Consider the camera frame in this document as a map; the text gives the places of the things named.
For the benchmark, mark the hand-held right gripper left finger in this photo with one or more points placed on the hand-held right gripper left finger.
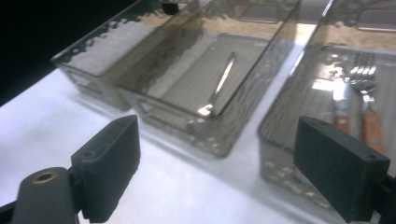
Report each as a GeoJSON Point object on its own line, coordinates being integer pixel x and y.
{"type": "Point", "coordinates": [109, 161]}

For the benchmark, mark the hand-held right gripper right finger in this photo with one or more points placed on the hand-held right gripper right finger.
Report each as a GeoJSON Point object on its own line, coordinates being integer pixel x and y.
{"type": "Point", "coordinates": [339, 171]}

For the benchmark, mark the smoky clear plastic bin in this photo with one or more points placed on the smoky clear plastic bin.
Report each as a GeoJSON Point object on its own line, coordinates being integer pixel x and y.
{"type": "Point", "coordinates": [224, 143]}
{"type": "Point", "coordinates": [280, 124]}
{"type": "Point", "coordinates": [102, 49]}

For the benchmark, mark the steel spoon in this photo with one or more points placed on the steel spoon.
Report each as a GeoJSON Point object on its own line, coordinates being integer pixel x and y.
{"type": "Point", "coordinates": [224, 77]}

